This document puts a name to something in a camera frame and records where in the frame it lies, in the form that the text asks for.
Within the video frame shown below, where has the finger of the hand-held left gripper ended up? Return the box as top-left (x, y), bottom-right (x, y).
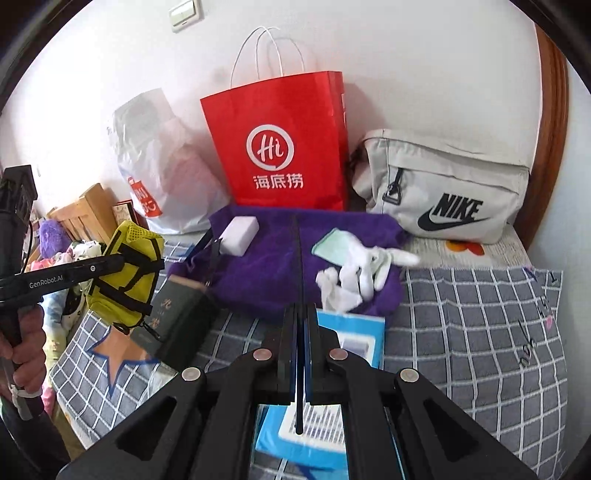
top-left (69, 255), bottom-right (126, 286)

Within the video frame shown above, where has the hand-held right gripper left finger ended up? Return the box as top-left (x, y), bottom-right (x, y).
top-left (55, 305), bottom-right (301, 480)

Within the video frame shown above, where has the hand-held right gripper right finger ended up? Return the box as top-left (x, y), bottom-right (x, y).
top-left (302, 305), bottom-right (541, 480)

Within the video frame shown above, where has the yellow pouch with black straps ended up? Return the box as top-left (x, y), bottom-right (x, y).
top-left (86, 220), bottom-right (165, 334)

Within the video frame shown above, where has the white cloth glove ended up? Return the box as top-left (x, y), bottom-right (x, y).
top-left (315, 267), bottom-right (365, 311)
top-left (339, 244), bottom-right (422, 292)

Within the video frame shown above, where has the purple fleece storage tray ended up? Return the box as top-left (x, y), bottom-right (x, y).
top-left (171, 206), bottom-right (409, 324)

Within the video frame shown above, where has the light green tissue pack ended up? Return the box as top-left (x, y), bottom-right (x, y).
top-left (311, 229), bottom-right (357, 268)

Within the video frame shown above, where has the white box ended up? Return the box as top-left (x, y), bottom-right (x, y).
top-left (221, 216), bottom-right (259, 256)

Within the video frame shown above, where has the person's left hand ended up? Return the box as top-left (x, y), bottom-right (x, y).
top-left (0, 296), bottom-right (48, 398)

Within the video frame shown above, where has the black and white spotted cloth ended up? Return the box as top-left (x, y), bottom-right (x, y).
top-left (67, 240), bottom-right (105, 264)

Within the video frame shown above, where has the blue tissue box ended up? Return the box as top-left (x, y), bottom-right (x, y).
top-left (254, 307), bottom-right (386, 480)

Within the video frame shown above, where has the purple plush toy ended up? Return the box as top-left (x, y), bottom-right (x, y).
top-left (38, 219), bottom-right (70, 259)

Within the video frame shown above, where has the wooden headboard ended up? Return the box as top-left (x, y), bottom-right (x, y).
top-left (46, 183), bottom-right (121, 245)

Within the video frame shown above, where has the brown patterned book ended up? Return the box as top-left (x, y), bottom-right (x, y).
top-left (112, 199), bottom-right (148, 232)

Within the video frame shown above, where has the dark green tin box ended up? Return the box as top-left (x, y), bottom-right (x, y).
top-left (129, 276), bottom-right (220, 374)

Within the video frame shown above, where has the white plastic shopping bag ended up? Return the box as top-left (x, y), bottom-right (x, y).
top-left (112, 88), bottom-right (232, 234)

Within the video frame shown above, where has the grey checked blanket with stars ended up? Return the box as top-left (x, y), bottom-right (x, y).
top-left (48, 240), bottom-right (568, 480)

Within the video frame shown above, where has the person's dark clothing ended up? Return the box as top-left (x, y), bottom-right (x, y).
top-left (0, 406), bottom-right (72, 480)

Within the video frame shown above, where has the red paper bag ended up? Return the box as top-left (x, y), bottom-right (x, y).
top-left (200, 27), bottom-right (350, 212)

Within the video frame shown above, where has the grey waist bag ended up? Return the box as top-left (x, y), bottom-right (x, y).
top-left (351, 128), bottom-right (531, 244)

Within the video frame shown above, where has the black buckle strap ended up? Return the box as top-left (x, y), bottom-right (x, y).
top-left (185, 228), bottom-right (225, 296)

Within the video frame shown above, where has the white wall light switch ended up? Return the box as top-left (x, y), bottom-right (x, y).
top-left (167, 0), bottom-right (204, 32)

